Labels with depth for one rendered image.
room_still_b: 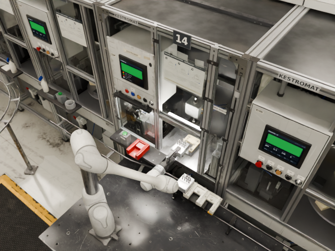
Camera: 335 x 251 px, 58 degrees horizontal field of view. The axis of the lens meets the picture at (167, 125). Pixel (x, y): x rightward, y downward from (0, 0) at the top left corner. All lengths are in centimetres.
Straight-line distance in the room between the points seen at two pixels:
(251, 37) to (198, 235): 146
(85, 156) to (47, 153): 225
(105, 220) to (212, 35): 141
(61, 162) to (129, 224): 165
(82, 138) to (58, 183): 182
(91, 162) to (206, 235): 109
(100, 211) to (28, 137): 229
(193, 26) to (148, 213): 145
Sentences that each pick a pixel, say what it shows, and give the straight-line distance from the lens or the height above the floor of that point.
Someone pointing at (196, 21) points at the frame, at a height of 201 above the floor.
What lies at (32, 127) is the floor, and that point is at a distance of 441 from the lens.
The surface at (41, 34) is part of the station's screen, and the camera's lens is 290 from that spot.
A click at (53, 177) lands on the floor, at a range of 375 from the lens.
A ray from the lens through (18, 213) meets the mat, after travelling 360.
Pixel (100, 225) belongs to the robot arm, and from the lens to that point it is 225.
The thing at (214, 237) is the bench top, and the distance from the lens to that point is 243.
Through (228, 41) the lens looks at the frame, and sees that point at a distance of 178.
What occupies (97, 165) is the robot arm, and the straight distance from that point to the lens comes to 181.
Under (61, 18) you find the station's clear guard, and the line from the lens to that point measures 261.
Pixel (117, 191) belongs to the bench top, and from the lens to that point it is 263.
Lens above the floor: 286
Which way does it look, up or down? 45 degrees down
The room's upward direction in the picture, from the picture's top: straight up
